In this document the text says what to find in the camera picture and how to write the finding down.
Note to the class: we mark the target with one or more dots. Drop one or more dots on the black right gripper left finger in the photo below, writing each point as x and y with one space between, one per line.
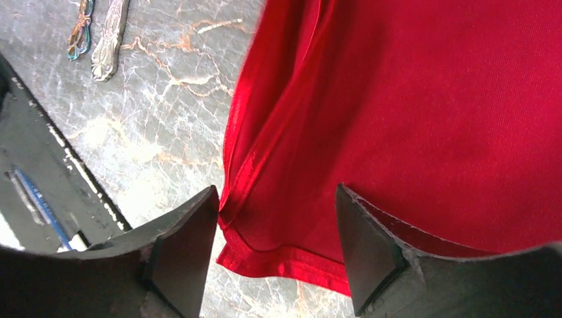
156 270

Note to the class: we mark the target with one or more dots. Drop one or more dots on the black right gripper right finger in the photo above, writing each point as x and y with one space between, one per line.
396 270

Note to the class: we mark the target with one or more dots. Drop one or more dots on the red cloth napkin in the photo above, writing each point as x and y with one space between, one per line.
444 114

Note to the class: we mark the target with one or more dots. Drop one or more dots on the iridescent spoon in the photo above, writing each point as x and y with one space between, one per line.
79 42

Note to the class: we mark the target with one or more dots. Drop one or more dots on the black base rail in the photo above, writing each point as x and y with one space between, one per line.
49 198

